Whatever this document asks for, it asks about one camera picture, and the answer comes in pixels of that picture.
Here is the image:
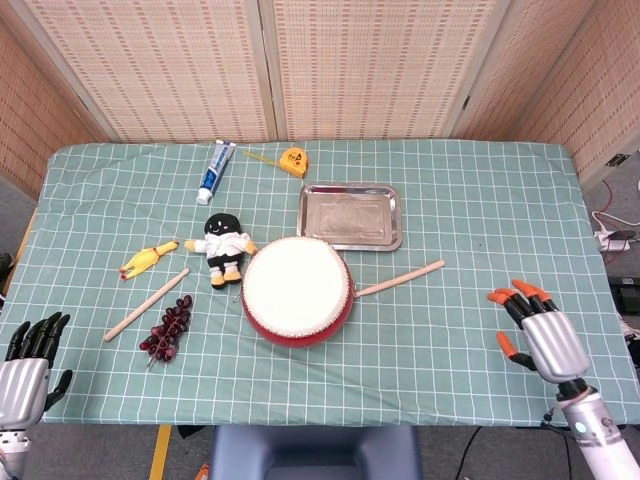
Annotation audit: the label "left silver hand black fingers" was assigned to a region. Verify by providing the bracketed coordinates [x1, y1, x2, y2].
[0, 311, 74, 431]

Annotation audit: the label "right silver hand orange fingertips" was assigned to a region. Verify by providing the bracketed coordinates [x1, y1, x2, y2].
[487, 278, 592, 386]

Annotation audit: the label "wooden drumstick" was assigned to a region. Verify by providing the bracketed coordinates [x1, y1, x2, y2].
[103, 266, 192, 343]
[353, 259, 446, 300]

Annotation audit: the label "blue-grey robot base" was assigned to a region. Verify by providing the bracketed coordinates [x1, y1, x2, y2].
[209, 424, 424, 480]

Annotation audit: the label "stainless steel tray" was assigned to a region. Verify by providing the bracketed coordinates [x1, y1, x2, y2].
[296, 183, 404, 252]

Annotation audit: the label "red drum white skin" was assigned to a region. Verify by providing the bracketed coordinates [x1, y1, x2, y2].
[241, 236, 357, 347]

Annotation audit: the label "black box device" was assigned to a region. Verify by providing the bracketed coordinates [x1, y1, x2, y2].
[608, 277, 640, 314]

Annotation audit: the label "white power strip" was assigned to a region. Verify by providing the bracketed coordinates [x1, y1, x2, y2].
[593, 227, 633, 253]

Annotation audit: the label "green checked tablecloth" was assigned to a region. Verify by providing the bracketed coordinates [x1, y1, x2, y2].
[0, 138, 640, 429]

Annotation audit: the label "dark red grape bunch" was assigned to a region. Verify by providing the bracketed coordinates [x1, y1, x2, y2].
[139, 294, 194, 369]

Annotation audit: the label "yellow rubber chicken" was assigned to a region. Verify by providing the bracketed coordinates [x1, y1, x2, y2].
[118, 239, 180, 281]

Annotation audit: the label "black-headed plush doll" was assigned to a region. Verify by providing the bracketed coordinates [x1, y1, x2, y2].
[184, 212, 259, 290]

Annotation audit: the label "blue white toothpaste tube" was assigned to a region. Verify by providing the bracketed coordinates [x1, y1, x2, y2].
[195, 139, 237, 206]

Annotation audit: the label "yellow tape measure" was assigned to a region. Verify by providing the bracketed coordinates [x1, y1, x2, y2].
[242, 147, 308, 180]

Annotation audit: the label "woven folding screen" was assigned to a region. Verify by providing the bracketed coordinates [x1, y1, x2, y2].
[0, 0, 640, 201]

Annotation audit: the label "black floor cable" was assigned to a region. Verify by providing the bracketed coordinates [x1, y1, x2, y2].
[459, 425, 484, 480]

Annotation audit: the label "white cable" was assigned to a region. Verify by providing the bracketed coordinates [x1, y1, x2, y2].
[591, 211, 640, 232]

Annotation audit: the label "red cable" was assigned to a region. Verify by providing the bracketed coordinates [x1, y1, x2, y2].
[598, 178, 640, 266]

